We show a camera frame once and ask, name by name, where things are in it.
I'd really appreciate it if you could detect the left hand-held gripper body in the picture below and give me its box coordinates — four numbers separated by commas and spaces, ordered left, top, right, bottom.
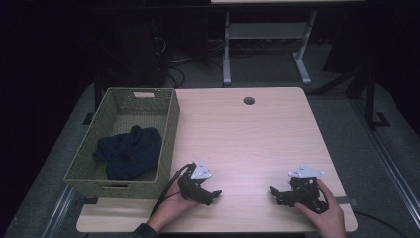
177, 159, 214, 206

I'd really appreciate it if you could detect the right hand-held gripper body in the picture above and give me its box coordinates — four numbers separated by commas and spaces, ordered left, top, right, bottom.
279, 164, 330, 214

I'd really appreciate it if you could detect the dark blue cloth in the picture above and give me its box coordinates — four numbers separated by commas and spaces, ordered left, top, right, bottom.
93, 124, 163, 182

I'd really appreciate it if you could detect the green woven basket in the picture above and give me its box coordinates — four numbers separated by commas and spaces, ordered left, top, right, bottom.
63, 86, 181, 200

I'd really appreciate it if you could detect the person's left hand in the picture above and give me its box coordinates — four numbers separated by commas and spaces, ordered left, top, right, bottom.
146, 179, 200, 233

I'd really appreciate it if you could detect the person's right hand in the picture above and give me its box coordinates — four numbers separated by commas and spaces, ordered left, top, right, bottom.
293, 178, 349, 238

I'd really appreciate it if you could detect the black metal stand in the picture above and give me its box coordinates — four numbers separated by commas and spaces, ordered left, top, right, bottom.
310, 63, 392, 131

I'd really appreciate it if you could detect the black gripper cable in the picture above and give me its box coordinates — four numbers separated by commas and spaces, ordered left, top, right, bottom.
150, 163, 196, 216

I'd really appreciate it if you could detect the black floor cable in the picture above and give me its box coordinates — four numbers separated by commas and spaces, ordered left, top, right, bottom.
352, 210, 409, 238

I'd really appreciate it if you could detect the metal floor rail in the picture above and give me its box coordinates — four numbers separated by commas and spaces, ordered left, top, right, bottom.
41, 184, 78, 238
349, 97, 420, 229

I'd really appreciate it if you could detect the tangle of floor cables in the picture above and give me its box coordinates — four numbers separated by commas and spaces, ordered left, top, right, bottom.
155, 34, 229, 89

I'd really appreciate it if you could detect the white metal table frame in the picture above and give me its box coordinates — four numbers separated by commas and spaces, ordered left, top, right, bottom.
222, 9, 319, 87

